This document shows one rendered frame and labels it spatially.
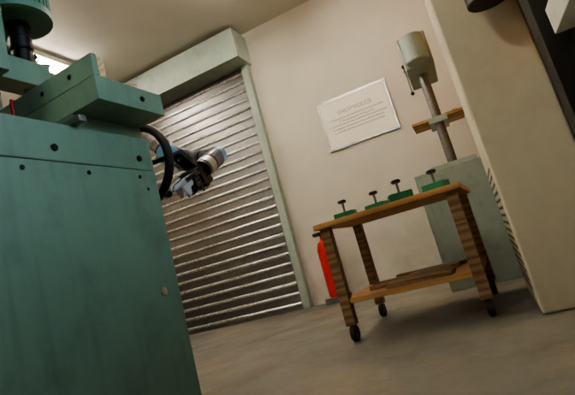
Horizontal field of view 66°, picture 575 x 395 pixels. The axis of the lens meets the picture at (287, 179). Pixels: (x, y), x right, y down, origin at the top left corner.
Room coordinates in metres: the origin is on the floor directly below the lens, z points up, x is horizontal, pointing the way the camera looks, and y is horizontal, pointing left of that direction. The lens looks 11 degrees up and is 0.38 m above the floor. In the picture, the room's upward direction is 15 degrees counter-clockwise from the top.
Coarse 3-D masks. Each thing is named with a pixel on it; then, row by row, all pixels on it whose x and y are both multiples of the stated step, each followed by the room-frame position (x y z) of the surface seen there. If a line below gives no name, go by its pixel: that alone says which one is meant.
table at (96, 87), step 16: (96, 80) 0.91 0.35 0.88; (112, 80) 0.95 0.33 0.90; (64, 96) 0.95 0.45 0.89; (80, 96) 0.93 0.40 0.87; (96, 96) 0.91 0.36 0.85; (112, 96) 0.94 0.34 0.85; (128, 96) 0.99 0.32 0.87; (144, 96) 1.04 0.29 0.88; (160, 96) 1.09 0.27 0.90; (48, 112) 0.97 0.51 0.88; (64, 112) 0.95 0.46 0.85; (80, 112) 0.95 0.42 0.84; (96, 112) 0.97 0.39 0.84; (112, 112) 0.99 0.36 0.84; (128, 112) 1.01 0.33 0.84; (144, 112) 1.04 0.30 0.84; (160, 112) 1.08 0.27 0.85
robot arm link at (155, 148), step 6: (144, 138) 1.53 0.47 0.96; (150, 138) 1.53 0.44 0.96; (150, 144) 1.53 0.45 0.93; (156, 144) 1.52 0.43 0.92; (174, 144) 1.53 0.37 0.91; (156, 150) 1.53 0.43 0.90; (162, 150) 1.50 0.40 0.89; (174, 150) 1.49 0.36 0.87; (186, 150) 1.58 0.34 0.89; (162, 162) 1.50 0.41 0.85; (174, 162) 1.52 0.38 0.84
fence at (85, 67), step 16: (80, 64) 0.92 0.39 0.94; (96, 64) 0.91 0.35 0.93; (48, 80) 0.97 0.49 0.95; (64, 80) 0.94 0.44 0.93; (80, 80) 0.92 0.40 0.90; (32, 96) 0.99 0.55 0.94; (48, 96) 0.97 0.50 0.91; (0, 112) 1.05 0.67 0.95; (16, 112) 1.02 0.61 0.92; (32, 112) 1.00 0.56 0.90
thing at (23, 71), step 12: (12, 60) 1.00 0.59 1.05; (24, 60) 1.03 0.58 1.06; (12, 72) 1.00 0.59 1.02; (24, 72) 1.03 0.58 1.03; (36, 72) 1.06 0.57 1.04; (48, 72) 1.09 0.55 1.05; (0, 84) 1.01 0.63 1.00; (12, 84) 1.02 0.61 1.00; (24, 84) 1.03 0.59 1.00; (36, 84) 1.05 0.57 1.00
